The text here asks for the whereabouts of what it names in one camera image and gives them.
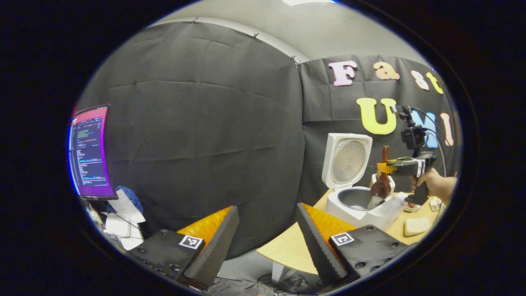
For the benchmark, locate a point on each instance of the ceiling light panel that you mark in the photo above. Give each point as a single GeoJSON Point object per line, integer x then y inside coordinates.
{"type": "Point", "coordinates": [308, 2]}

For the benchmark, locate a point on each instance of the white paper sheets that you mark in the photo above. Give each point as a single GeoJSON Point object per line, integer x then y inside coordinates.
{"type": "Point", "coordinates": [123, 230]}

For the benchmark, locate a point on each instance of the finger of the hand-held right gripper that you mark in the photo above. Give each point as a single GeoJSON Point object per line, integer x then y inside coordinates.
{"type": "Point", "coordinates": [384, 167]}

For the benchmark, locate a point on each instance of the computer monitor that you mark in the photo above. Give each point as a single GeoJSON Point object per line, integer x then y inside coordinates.
{"type": "Point", "coordinates": [90, 152]}

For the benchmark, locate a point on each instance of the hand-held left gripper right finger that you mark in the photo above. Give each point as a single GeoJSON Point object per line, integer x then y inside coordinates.
{"type": "Point", "coordinates": [316, 246]}

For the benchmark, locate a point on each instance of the white rice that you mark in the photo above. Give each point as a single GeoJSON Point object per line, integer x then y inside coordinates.
{"type": "Point", "coordinates": [374, 202]}

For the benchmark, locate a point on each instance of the blue cloth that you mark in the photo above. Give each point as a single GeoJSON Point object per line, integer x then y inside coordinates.
{"type": "Point", "coordinates": [133, 197]}

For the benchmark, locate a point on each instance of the white toaster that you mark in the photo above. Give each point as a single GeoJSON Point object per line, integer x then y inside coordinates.
{"type": "Point", "coordinates": [392, 183]}

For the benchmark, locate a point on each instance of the white rice cooker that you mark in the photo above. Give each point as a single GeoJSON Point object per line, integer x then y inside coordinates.
{"type": "Point", "coordinates": [347, 160]}

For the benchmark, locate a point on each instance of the black backdrop cloth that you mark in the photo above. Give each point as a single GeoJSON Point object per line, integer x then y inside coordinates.
{"type": "Point", "coordinates": [197, 123]}

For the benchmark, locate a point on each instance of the brown wooden spoon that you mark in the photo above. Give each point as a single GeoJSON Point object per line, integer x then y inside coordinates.
{"type": "Point", "coordinates": [381, 187]}

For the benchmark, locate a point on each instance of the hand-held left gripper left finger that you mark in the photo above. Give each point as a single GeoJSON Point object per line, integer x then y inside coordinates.
{"type": "Point", "coordinates": [218, 250]}

